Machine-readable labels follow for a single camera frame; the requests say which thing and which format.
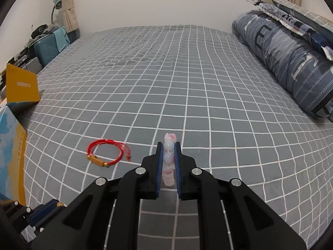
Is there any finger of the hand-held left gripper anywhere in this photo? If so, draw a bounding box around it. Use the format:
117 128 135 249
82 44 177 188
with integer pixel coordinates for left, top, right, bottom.
29 199 67 229

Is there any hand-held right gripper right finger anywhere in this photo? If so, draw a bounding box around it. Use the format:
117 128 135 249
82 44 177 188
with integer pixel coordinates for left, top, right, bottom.
174 142 308 250

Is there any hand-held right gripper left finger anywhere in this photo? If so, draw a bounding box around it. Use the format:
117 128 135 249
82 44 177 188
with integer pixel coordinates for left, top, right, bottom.
31 142 164 250

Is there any pink bead bracelet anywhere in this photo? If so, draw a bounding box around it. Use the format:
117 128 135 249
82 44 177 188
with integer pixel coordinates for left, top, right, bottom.
162 133 178 187

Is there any red string bracelet gold tube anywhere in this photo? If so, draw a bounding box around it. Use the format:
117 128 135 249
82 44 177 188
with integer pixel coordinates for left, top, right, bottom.
87 139 133 167

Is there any blue cloud print box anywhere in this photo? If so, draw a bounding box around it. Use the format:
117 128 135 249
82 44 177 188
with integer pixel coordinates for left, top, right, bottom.
0 106 28 207

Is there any yellow cardboard box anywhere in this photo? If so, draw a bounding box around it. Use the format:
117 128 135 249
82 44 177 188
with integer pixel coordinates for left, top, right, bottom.
6 64 41 113

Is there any grey desk clutter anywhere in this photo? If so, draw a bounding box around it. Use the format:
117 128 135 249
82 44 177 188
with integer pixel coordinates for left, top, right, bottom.
0 47 42 103

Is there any folded blue grey quilt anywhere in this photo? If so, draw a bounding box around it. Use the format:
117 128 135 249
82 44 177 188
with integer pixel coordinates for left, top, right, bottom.
231 10 333 122

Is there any teal suitcase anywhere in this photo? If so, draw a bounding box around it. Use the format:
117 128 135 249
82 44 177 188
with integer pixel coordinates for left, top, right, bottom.
33 29 71 67

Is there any teal cloth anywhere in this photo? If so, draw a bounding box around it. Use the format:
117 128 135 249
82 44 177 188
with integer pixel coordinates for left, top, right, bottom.
53 27 71 54

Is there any dark gadget pile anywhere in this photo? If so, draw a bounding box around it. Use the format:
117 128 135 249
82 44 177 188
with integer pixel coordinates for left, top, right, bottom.
31 24 59 41

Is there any blue desk lamp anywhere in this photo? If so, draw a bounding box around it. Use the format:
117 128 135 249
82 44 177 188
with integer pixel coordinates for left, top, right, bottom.
51 0 63 27

